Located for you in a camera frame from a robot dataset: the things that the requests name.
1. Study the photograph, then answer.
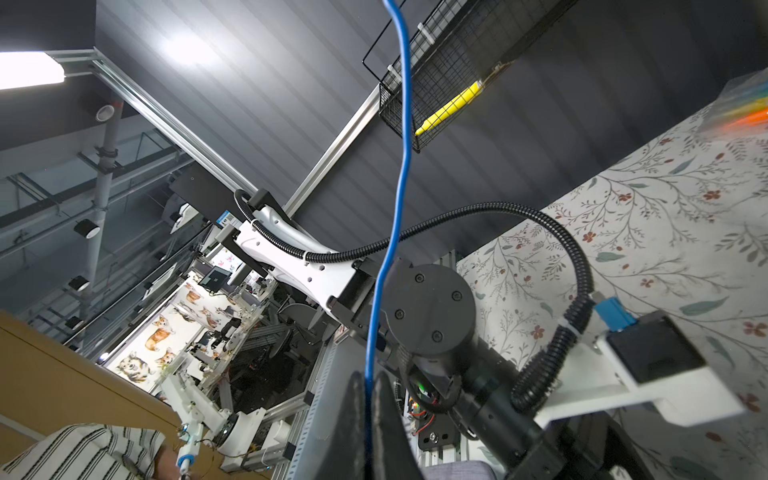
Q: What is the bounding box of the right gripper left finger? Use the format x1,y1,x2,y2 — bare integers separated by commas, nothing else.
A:
314,372,368,480

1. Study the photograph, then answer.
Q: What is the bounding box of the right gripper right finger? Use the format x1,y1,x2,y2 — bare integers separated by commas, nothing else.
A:
368,372,423,480

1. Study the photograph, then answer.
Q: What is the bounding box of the blue cable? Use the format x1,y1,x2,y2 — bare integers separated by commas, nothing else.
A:
363,0,414,391

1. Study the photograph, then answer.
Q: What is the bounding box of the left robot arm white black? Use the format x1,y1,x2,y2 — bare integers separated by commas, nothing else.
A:
234,190,594,477

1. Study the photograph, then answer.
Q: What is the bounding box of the neighbouring robot station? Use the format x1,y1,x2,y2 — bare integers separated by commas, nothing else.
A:
98,197,301,475

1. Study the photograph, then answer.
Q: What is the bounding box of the person in striped shirt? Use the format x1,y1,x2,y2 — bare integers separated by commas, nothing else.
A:
1,423,182,480

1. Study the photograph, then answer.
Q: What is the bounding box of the yellow black striped tool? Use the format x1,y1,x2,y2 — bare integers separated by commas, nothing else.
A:
415,80,484,136

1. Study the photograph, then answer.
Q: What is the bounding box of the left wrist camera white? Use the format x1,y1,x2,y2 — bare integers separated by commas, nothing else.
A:
535,293,745,427

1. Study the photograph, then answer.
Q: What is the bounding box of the black wire wall basket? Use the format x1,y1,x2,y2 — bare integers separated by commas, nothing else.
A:
409,1,576,153

